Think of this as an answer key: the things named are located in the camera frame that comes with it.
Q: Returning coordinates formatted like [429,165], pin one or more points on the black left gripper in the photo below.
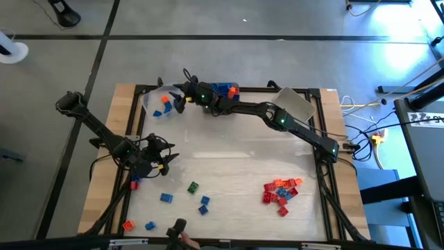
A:
[152,158]

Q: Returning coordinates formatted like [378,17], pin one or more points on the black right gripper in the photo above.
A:
[196,93]

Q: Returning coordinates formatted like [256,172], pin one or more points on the blue small brick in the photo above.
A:
[205,200]
[157,113]
[281,191]
[150,225]
[135,178]
[168,104]
[167,110]
[203,209]
[288,196]

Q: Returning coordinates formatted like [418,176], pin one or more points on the orange small brick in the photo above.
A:
[128,225]
[286,183]
[298,181]
[165,99]
[278,182]

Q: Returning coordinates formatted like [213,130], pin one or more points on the green medium brick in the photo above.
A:
[193,187]

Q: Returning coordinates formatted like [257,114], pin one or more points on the blue long brick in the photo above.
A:
[221,88]
[236,98]

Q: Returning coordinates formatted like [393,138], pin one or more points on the orange long brick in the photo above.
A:
[233,92]

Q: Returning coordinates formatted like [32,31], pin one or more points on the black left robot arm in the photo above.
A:
[100,130]

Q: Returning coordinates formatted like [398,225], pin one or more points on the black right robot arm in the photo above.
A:
[277,116]

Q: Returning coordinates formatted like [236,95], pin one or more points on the clear plastic bin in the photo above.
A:
[151,104]

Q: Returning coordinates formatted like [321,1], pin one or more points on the dark grey plastic bin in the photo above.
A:
[225,85]

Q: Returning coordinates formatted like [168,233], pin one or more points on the black handheld device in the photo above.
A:
[175,231]

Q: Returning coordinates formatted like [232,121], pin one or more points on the person's hand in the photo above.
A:
[190,241]

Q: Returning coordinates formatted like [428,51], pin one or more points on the white plastic bin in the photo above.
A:
[295,100]

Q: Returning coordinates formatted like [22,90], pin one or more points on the black stand base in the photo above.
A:
[66,15]

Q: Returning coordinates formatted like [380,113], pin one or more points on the white round stand base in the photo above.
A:
[14,52]

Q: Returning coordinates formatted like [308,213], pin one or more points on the yellow power strip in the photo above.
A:
[378,139]

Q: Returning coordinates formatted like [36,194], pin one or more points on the white printed label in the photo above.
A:
[425,119]

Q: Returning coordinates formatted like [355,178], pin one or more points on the black aluminium table frame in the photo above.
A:
[256,89]

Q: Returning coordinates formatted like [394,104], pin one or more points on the silver metal bracket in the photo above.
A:
[128,242]
[320,246]

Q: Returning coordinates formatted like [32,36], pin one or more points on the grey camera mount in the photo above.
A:
[224,244]

